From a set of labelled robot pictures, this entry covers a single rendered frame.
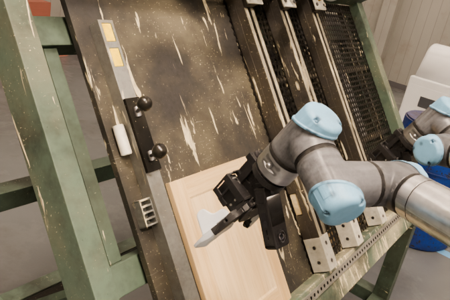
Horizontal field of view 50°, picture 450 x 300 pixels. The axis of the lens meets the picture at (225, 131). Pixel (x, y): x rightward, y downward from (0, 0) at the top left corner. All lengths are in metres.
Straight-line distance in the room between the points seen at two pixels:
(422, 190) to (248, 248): 0.86
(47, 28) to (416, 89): 5.68
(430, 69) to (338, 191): 5.95
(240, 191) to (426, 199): 0.32
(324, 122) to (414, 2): 10.36
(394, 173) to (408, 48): 10.30
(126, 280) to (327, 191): 0.69
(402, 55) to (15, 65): 10.31
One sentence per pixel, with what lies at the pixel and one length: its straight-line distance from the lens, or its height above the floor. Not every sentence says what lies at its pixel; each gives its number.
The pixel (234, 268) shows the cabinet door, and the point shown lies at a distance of 1.49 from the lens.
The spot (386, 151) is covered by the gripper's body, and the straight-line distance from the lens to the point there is 1.48.
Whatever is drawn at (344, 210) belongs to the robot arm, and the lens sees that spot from 0.74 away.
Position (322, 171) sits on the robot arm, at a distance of 0.75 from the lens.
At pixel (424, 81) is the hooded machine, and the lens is 6.57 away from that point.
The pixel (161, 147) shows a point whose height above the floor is 1.44.
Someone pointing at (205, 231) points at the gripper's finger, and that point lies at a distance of 0.93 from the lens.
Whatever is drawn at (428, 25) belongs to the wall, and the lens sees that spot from 10.99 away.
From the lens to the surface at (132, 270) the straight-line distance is 1.30.
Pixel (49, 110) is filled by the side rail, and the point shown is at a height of 1.50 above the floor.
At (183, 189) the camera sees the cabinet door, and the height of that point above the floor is 1.26.
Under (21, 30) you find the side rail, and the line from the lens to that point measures 1.19.
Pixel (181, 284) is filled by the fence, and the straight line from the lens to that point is 1.30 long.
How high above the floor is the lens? 1.88
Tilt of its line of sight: 19 degrees down
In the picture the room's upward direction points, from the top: 12 degrees clockwise
